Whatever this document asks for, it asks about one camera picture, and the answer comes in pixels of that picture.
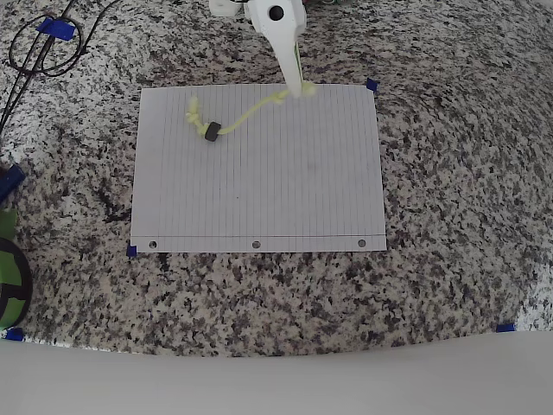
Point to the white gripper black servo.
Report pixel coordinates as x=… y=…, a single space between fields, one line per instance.
x=282 y=32

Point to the blue tape piece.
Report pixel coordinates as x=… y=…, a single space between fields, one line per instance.
x=505 y=327
x=372 y=85
x=132 y=251
x=14 y=333

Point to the lined paper sheet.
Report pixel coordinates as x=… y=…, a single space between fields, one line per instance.
x=259 y=194

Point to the large blue tape strip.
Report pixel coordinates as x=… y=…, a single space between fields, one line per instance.
x=56 y=29

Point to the blue cylindrical object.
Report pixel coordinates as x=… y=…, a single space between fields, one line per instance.
x=10 y=181

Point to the green flat piece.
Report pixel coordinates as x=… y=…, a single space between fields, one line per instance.
x=6 y=222

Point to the black and green round stand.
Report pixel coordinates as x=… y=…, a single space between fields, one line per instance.
x=10 y=276

